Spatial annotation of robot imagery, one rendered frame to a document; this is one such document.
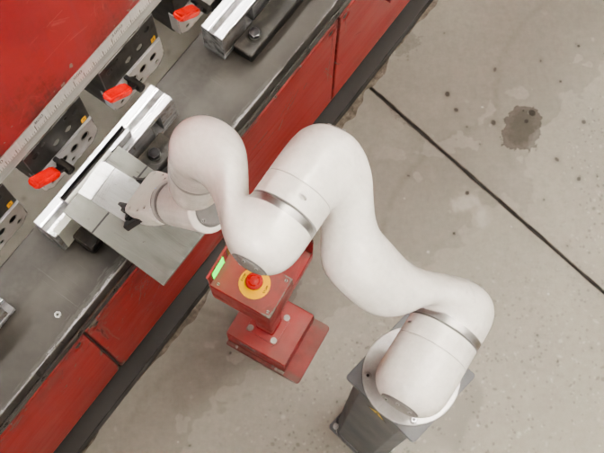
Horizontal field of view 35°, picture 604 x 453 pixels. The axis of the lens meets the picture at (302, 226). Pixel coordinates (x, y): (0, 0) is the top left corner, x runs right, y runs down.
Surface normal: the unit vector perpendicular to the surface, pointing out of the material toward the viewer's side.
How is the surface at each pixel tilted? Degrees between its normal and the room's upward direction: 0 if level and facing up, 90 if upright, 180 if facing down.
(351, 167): 46
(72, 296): 0
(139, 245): 0
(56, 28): 90
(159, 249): 0
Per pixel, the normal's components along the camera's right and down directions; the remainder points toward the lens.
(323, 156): 0.17, -0.18
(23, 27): 0.81, 0.56
